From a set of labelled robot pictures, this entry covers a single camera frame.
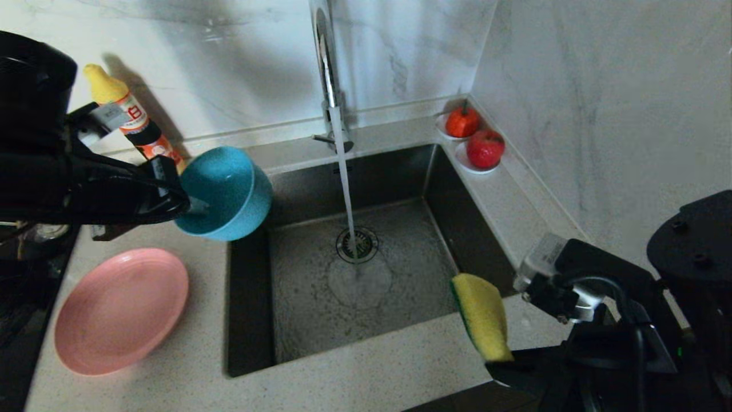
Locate teal bowl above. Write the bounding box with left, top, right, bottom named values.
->
left=173, top=146, right=273, bottom=241

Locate yellow green sponge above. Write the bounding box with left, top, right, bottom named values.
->
left=451, top=273, right=515, bottom=363

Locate orange dish soap bottle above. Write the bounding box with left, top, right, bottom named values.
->
left=84, top=64, right=186, bottom=174

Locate stainless steel sink basin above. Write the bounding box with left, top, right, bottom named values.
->
left=226, top=143, right=518, bottom=377

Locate pink plate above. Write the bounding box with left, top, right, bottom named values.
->
left=54, top=247, right=189, bottom=377

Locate running water stream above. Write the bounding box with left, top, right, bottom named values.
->
left=331, top=106, right=362, bottom=281

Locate round metal drain strainer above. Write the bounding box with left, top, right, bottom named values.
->
left=336, top=226, right=379, bottom=264

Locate black cooktop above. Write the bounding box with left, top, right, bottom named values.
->
left=0, top=226, right=78, bottom=412

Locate chrome faucet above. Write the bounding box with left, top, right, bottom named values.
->
left=306, top=0, right=355, bottom=156

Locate red apple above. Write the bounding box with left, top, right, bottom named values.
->
left=466, top=129, right=505, bottom=171

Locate red tomato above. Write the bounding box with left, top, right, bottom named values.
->
left=445, top=104, right=480, bottom=138

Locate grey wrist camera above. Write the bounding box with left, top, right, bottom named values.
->
left=513, top=233, right=608, bottom=324
left=76, top=102, right=131, bottom=145

